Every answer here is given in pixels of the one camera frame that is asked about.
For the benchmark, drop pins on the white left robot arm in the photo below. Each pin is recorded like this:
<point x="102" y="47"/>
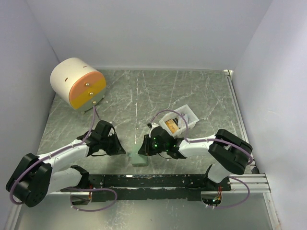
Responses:
<point x="35" y="177"/>

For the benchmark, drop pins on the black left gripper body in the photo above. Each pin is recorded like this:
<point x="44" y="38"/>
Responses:
<point x="104" y="142"/>

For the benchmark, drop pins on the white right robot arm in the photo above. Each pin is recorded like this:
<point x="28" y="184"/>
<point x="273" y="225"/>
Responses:
<point x="231" y="153"/>

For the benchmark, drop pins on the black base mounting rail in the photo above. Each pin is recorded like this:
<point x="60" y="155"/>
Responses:
<point x="157" y="187"/>

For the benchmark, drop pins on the white plastic card tray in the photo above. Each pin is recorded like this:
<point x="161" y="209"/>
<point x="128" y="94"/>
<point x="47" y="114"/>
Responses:
<point x="185" y="109"/>

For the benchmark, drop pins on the stack of cards in tray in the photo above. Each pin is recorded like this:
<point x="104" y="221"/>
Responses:
<point x="178" y="123"/>

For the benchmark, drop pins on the round white drawer cabinet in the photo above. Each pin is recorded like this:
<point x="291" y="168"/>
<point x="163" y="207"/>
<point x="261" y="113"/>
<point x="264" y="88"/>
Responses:
<point x="78" y="84"/>

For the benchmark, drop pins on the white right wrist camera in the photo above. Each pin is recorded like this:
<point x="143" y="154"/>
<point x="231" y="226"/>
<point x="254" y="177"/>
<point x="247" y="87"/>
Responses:
<point x="152" y="125"/>

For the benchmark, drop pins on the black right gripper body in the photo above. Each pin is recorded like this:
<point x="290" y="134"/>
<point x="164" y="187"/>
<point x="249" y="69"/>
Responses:
<point x="158" y="147"/>

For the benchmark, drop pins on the green card holder wallet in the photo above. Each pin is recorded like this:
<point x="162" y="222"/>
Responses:
<point x="136" y="159"/>

